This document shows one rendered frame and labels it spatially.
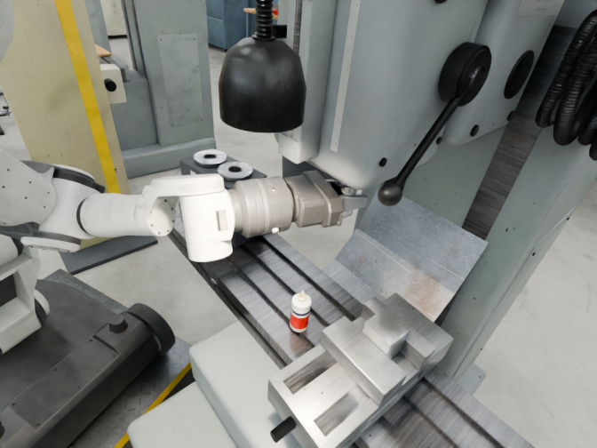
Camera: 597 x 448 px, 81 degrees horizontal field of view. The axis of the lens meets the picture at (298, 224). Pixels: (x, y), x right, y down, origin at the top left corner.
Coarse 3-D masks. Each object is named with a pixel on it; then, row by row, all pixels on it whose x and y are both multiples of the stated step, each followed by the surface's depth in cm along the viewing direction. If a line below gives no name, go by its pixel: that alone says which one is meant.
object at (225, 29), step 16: (112, 0) 682; (208, 0) 675; (224, 0) 643; (240, 0) 662; (112, 16) 695; (208, 16) 693; (224, 16) 657; (240, 16) 677; (112, 32) 708; (208, 32) 713; (224, 32) 673; (240, 32) 693; (224, 48) 691
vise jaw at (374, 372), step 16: (336, 336) 63; (352, 336) 64; (336, 352) 63; (352, 352) 61; (368, 352) 61; (352, 368) 60; (368, 368) 59; (384, 368) 59; (400, 368) 59; (368, 384) 58; (384, 384) 57; (400, 384) 59; (384, 400) 57
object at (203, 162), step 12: (192, 156) 98; (204, 156) 97; (216, 156) 98; (228, 156) 100; (180, 168) 98; (192, 168) 94; (204, 168) 94; (216, 168) 94; (228, 168) 92; (240, 168) 93; (252, 168) 96; (228, 180) 89; (240, 240) 97
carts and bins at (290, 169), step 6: (282, 156) 270; (282, 162) 273; (288, 162) 259; (306, 162) 251; (288, 168) 262; (294, 168) 258; (300, 168) 255; (306, 168) 254; (312, 168) 254; (288, 174) 265; (294, 174) 261; (300, 174) 259; (324, 174) 261
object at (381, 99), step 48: (288, 0) 42; (384, 0) 33; (432, 0) 34; (480, 0) 40; (336, 48) 39; (384, 48) 35; (432, 48) 38; (336, 96) 42; (384, 96) 38; (432, 96) 44; (336, 144) 44; (384, 144) 42; (432, 144) 50
